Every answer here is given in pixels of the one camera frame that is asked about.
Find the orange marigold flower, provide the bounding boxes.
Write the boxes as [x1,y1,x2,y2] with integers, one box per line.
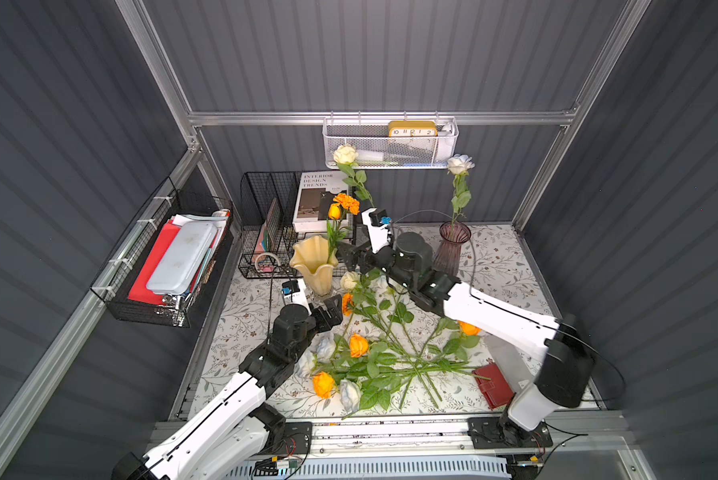
[332,193,360,240]

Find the orange tulip bud flower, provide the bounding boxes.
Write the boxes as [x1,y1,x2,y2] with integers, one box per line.
[326,202,343,259]

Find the pale blue rose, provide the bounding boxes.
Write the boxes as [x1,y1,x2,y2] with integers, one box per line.
[314,332,337,363]
[447,155,475,224]
[339,379,362,415]

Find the cream white rose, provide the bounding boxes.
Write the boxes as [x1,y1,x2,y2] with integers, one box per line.
[333,144,375,207]

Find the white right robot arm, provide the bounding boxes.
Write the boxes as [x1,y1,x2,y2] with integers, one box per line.
[337,232,595,432]

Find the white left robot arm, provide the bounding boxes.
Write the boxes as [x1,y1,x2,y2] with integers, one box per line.
[111,295,343,479]

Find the purple glass vase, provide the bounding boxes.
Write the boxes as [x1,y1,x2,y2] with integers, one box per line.
[433,221,472,276]

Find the orange marigold near vase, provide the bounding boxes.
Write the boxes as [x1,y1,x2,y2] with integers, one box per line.
[341,292,354,317]

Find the cream rose near vase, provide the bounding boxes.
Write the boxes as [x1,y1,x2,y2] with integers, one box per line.
[340,272,361,292]

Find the orange rose front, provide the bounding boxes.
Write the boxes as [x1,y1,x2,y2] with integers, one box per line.
[312,372,335,399]

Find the orange rose centre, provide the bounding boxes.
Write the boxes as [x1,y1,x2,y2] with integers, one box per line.
[348,334,370,358]

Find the cream yellow ruffled vase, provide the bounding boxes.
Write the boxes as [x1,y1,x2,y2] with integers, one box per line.
[289,235,338,296]

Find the colourful paper sheets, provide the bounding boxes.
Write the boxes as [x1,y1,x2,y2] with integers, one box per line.
[253,198,281,256]

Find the pale blue rose front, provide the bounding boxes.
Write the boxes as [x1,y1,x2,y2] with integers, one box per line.
[339,379,362,415]

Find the white plastic case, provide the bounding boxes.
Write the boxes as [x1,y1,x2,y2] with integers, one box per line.
[147,221,216,296]

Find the red folder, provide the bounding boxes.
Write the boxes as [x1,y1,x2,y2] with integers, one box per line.
[127,219,180,305]

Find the white mesh wall basket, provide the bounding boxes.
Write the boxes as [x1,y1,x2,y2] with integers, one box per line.
[322,114,459,169]

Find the black wire desk organizer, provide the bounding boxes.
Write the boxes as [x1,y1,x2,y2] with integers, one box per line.
[239,170,353,279]

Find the black wire wall basket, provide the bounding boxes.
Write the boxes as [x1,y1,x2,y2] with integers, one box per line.
[91,188,233,328]

